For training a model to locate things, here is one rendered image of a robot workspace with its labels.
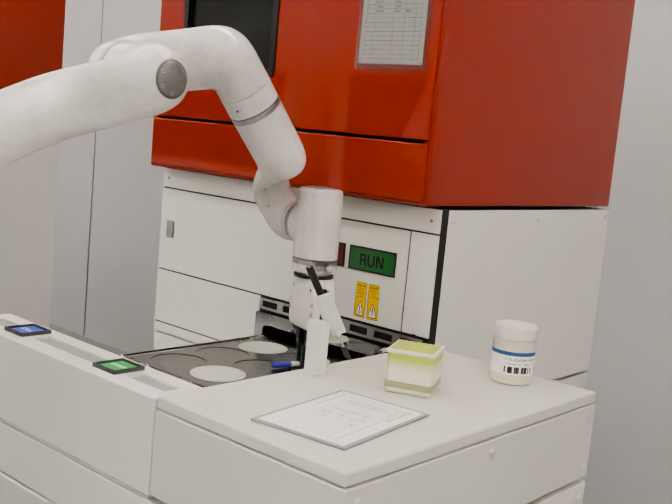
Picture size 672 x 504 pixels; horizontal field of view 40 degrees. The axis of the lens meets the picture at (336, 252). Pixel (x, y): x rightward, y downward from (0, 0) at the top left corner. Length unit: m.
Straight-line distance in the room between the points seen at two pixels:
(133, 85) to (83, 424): 0.51
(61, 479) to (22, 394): 0.16
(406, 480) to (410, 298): 0.65
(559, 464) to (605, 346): 1.73
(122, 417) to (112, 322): 3.72
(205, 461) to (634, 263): 2.14
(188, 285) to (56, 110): 0.92
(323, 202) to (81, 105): 0.49
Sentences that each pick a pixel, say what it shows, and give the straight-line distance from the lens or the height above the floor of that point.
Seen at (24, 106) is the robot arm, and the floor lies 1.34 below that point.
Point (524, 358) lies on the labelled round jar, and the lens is 1.53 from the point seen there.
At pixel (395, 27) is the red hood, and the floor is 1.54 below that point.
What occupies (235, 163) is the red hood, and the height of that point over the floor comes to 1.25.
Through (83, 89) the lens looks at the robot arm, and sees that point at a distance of 1.40.
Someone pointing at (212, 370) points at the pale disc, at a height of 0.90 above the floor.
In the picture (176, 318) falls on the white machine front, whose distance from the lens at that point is 2.26.
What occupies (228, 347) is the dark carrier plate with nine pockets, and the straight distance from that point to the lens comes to 1.86.
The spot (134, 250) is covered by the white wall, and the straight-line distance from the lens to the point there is 4.89.
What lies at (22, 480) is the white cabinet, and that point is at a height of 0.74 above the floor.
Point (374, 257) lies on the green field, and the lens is 1.81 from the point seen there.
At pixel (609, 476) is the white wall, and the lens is 3.31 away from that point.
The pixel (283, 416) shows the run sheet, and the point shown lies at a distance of 1.24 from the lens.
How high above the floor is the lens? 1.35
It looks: 7 degrees down
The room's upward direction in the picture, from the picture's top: 5 degrees clockwise
